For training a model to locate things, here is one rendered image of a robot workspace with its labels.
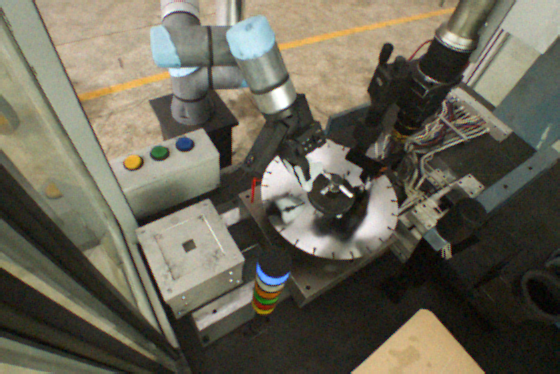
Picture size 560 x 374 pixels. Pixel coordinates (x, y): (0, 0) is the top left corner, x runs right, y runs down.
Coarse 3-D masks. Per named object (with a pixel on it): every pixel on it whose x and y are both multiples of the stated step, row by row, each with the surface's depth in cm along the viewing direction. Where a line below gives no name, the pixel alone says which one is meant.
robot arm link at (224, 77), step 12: (216, 0) 85; (228, 0) 83; (240, 0) 84; (216, 12) 88; (228, 12) 86; (240, 12) 87; (216, 24) 90; (228, 24) 88; (216, 72) 98; (228, 72) 99; (240, 72) 100; (216, 84) 101; (228, 84) 102; (240, 84) 103
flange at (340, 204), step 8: (320, 176) 76; (312, 184) 74; (320, 184) 75; (344, 184) 76; (312, 192) 73; (320, 192) 73; (328, 192) 72; (336, 192) 72; (352, 192) 75; (312, 200) 72; (320, 200) 72; (328, 200) 72; (336, 200) 72; (344, 200) 73; (352, 200) 73; (320, 208) 71; (328, 208) 71; (336, 208) 71; (344, 208) 72
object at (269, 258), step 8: (272, 248) 42; (280, 248) 42; (264, 256) 42; (272, 256) 42; (280, 256) 42; (288, 256) 42; (264, 264) 41; (272, 264) 41; (280, 264) 41; (288, 264) 41; (264, 272) 40; (272, 272) 40; (280, 272) 41; (288, 272) 41; (264, 280) 42; (272, 280) 41; (280, 280) 41
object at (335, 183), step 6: (324, 174) 72; (348, 174) 73; (330, 180) 71; (336, 180) 70; (342, 180) 71; (330, 186) 70; (336, 186) 70; (342, 186) 70; (324, 192) 69; (348, 192) 69
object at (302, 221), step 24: (336, 168) 80; (360, 168) 81; (264, 192) 73; (288, 192) 74; (360, 192) 76; (384, 192) 77; (288, 216) 70; (312, 216) 71; (336, 216) 71; (360, 216) 72; (384, 216) 73; (288, 240) 66; (312, 240) 67; (336, 240) 68; (360, 240) 68; (384, 240) 69
